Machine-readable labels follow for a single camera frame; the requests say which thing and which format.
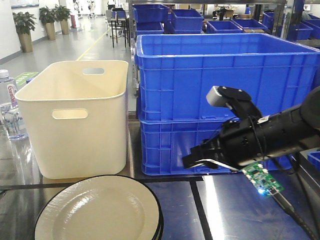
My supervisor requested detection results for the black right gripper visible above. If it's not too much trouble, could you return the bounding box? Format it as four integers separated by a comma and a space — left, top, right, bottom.
182, 119, 270, 170

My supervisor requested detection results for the large blue crate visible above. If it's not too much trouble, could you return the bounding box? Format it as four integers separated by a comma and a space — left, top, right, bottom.
138, 117, 293, 176
136, 33, 320, 122

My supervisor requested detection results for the cream plastic bin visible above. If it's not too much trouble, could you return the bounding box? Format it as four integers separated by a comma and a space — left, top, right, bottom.
15, 60, 129, 179

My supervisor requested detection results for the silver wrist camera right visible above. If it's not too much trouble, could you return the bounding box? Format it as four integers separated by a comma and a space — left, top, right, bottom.
206, 85, 262, 120

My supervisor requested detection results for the black usb cable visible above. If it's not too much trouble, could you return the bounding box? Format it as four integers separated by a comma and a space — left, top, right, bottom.
271, 192, 320, 240

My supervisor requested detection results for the beige black-rimmed plate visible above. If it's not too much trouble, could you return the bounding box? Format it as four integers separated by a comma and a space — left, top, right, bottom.
34, 175, 164, 240

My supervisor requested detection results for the clear water bottle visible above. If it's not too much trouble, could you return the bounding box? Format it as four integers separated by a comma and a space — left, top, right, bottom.
0, 69, 28, 141

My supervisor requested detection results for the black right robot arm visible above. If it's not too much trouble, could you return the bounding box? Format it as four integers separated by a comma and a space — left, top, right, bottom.
182, 85, 320, 171

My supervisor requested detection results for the green circuit board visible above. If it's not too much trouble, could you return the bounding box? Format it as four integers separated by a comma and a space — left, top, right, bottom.
241, 162, 284, 198

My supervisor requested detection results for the large blue crate bottom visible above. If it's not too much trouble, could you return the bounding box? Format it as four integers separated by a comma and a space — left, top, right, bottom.
138, 117, 293, 176

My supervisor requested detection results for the large blue crate top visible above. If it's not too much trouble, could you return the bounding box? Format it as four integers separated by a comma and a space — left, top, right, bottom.
136, 33, 320, 122

